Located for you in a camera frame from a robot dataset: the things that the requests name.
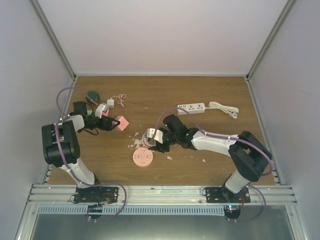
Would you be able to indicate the white power strip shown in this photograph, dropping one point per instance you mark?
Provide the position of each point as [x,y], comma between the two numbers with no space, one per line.
[192,108]

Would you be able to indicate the slotted grey cable duct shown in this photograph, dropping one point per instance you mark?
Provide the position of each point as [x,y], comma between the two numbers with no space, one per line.
[138,210]

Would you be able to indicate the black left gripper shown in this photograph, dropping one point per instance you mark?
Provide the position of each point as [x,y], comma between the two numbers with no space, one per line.
[108,127]

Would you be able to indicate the pink round socket tower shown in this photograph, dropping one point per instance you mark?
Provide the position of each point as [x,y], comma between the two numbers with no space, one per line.
[142,157]

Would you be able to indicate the small grey white plug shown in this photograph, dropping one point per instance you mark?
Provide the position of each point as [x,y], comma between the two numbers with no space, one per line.
[110,103]

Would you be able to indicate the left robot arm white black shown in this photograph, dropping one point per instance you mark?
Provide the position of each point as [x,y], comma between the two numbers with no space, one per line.
[61,147]

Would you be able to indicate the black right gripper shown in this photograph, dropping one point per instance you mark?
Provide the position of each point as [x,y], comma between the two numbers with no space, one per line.
[160,148]

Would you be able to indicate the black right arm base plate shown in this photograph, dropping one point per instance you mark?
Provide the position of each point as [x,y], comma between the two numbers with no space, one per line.
[220,194]

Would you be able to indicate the red pink charger plug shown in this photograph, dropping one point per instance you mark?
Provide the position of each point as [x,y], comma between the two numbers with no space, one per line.
[105,113]

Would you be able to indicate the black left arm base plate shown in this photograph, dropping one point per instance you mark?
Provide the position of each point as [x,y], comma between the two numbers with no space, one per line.
[98,195]

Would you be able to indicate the dark green cube plug adapter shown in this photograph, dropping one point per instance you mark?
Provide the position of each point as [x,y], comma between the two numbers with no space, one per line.
[93,95]

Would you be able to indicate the aluminium front rail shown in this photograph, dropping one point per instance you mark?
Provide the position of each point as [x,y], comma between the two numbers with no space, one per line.
[162,195]

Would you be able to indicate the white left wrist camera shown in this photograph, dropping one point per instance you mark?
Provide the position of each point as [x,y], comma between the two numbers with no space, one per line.
[102,107]

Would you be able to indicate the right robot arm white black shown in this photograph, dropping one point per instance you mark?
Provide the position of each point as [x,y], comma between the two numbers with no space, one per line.
[249,156]

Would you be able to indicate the pink cube socket adapter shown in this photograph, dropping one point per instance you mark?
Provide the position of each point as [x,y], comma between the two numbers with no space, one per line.
[123,123]

